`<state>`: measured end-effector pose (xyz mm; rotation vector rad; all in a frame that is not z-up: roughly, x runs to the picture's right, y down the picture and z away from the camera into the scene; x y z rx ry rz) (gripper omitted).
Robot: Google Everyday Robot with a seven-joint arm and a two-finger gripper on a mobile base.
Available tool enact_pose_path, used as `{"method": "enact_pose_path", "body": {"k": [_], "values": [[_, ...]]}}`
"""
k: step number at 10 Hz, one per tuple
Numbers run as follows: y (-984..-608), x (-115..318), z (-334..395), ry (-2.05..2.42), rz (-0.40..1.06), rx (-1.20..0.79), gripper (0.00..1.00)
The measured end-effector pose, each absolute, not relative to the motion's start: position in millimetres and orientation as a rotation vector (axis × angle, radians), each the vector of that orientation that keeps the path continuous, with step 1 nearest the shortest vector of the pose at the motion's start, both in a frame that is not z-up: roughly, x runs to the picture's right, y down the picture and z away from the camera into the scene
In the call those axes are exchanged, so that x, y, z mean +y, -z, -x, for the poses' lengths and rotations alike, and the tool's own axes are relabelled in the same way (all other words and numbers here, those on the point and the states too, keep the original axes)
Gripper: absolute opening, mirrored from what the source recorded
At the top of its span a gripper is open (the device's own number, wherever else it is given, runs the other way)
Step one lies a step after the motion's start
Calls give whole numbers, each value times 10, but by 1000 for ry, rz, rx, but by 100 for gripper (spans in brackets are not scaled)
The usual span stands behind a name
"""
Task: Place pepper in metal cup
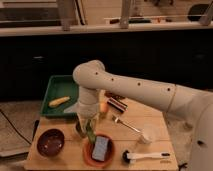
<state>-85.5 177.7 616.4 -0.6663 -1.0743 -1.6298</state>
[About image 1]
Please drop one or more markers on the orange plate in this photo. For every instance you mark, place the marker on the orange plate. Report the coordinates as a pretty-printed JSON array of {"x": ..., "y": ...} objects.
[{"x": 88, "y": 149}]

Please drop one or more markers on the yellow corn cob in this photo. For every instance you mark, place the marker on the yellow corn cob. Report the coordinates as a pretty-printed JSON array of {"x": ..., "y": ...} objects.
[{"x": 56, "y": 102}]

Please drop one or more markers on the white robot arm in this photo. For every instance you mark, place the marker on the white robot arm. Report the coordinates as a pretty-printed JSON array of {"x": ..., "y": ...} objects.
[{"x": 193, "y": 105}]

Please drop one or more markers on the blue sponge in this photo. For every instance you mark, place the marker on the blue sponge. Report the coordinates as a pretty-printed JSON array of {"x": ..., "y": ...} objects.
[{"x": 100, "y": 148}]

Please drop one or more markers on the green pepper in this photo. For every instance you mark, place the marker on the green pepper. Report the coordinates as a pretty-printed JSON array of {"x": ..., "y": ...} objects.
[{"x": 90, "y": 133}]

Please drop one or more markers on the clear plastic cup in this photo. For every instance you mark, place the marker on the clear plastic cup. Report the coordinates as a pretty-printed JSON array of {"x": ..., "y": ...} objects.
[{"x": 148, "y": 134}]

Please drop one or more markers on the orange carrot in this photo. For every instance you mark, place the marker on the orange carrot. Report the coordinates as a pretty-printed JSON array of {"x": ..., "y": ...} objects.
[{"x": 103, "y": 109}]

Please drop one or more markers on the white handled dish brush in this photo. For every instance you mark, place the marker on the white handled dish brush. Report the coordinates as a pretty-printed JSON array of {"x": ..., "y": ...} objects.
[{"x": 129, "y": 157}]

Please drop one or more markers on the wooden table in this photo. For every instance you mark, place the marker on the wooden table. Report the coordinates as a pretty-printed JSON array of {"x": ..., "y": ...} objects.
[{"x": 71, "y": 156}]

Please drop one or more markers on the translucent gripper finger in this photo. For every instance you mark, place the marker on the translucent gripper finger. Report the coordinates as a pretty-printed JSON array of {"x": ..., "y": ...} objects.
[
  {"x": 80, "y": 126},
  {"x": 94, "y": 122}
]

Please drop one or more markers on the green plastic tray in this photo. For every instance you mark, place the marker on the green plastic tray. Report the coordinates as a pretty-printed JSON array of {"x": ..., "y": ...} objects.
[{"x": 59, "y": 86}]

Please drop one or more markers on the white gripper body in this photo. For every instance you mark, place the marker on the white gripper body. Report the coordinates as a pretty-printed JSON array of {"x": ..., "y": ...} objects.
[{"x": 88, "y": 102}]

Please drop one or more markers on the dark striped box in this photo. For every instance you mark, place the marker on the dark striped box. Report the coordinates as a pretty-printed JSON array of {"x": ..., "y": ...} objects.
[{"x": 117, "y": 104}]

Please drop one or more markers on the metal cup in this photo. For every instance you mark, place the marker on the metal cup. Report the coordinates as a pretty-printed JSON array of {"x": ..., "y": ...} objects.
[{"x": 81, "y": 135}]

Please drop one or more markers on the dark brown bowl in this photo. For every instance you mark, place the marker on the dark brown bowl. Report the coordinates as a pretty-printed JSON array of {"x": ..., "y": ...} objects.
[{"x": 50, "y": 143}]

